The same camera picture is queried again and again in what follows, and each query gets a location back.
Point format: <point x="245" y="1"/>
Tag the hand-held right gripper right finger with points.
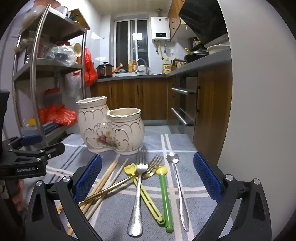
<point x="207" y="176"/>

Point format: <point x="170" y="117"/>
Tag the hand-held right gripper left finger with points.
<point x="89" y="178"/>

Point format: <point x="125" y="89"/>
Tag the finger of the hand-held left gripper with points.
<point x="49" y="151"/>
<point x="31" y="140"/>

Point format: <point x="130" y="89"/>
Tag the wooden chopstick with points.
<point x="111" y="173"/>
<point x="108" y="172"/>
<point x="120" y="171"/>
<point x="59" y="207"/>

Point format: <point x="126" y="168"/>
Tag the silver flower spoon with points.
<point x="173" y="158"/>

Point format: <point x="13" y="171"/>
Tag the yellow plastic spoon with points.
<point x="130" y="170"/>

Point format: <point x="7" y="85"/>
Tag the cream ceramic utensil holder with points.
<point x="111" y="129"/>

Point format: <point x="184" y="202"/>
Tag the gold metal fork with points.
<point x="153" y="165"/>

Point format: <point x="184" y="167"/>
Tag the silver metal fork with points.
<point x="136" y="208"/>

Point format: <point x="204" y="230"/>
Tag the person's left hand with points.
<point x="18" y="197"/>

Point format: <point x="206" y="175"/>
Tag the stack of books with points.
<point x="49" y="127"/>

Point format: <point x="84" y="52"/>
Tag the grey plaid tablecloth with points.
<point x="198" y="208"/>

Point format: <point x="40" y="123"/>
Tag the crumpled red plastic bag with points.
<point x="60" y="114"/>

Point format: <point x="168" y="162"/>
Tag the red lidded plastic container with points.
<point x="53" y="99"/>

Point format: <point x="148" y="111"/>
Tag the white plastic bag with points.
<point x="74" y="83"/>

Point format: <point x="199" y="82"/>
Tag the metal shelf rack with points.
<point x="46" y="63"/>

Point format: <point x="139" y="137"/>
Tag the wooden base cabinets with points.
<point x="131" y="99"/>

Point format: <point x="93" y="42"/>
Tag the clear plastic bag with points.
<point x="62" y="54"/>

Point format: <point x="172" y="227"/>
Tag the hanging red plastic bag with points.
<point x="89" y="69"/>

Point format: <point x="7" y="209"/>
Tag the pressure cooker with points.
<point x="104" y="69"/>

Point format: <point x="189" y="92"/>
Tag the yellow cooking oil bottle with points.
<point x="167" y="69"/>

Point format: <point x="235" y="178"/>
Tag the grey kitchen countertop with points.
<point x="208" y="60"/>

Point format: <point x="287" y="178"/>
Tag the yellow liquid bottle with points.
<point x="132" y="66"/>

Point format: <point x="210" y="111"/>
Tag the black wok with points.
<point x="196" y="56"/>

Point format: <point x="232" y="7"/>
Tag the metal sink faucet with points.
<point x="147" y="69"/>

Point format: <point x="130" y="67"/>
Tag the white ceramic casserole pot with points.
<point x="217" y="48"/>

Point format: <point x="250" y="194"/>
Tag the kitchen window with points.
<point x="122" y="41"/>

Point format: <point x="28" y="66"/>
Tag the white water heater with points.
<point x="161" y="29"/>

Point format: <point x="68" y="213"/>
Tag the black range hood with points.
<point x="203" y="18"/>

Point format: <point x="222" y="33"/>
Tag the wooden wall cabinets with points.
<point x="174" y="14"/>

